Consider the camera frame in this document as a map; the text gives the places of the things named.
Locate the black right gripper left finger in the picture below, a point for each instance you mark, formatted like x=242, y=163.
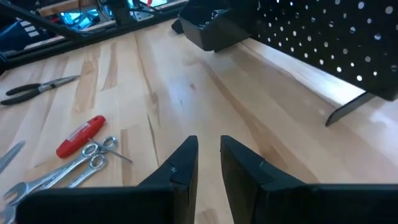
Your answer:
x=155, y=205

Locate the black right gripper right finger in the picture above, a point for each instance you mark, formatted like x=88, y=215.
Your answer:
x=264, y=202

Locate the silver combination wrench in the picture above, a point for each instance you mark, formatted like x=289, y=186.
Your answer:
x=46, y=179
x=5, y=217
x=81, y=177

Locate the black parts bin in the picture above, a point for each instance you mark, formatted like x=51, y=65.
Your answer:
x=214, y=34

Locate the black perforated pegboard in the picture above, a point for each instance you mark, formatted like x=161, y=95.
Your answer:
x=311, y=18

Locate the black aluminium table frame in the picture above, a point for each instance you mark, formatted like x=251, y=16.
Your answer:
x=77, y=34

